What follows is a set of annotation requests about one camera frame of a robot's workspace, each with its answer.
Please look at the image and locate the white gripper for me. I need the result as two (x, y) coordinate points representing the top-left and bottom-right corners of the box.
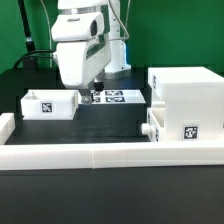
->
(51, 12), (111, 105)

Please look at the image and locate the white front drawer tray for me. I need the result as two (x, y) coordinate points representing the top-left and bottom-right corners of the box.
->
(141, 108), (165, 142)

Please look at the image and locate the white drawer tray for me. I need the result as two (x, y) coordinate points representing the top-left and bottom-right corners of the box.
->
(141, 108), (165, 142)
(21, 90), (78, 120)

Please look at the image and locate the white drawer cabinet box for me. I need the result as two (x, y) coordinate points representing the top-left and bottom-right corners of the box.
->
(148, 67), (224, 142)

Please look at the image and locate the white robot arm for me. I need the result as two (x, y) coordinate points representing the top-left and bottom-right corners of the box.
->
(51, 0), (130, 104)

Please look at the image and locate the white rear drawer tray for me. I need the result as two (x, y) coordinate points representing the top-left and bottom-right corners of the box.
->
(21, 90), (78, 120)

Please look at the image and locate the white marker sheet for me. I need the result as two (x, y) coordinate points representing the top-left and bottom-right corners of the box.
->
(91, 90), (145, 104)

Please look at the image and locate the white U-shaped fence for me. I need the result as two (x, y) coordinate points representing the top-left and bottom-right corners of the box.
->
(0, 113), (224, 170)

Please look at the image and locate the black cable with connector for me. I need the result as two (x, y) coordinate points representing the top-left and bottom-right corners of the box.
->
(13, 49), (58, 70)

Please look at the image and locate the black thick cable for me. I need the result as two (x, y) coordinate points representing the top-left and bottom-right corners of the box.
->
(17, 0), (37, 54)

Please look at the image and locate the grey camera cable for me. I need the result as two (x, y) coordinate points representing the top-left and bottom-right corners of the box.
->
(106, 0), (131, 42)

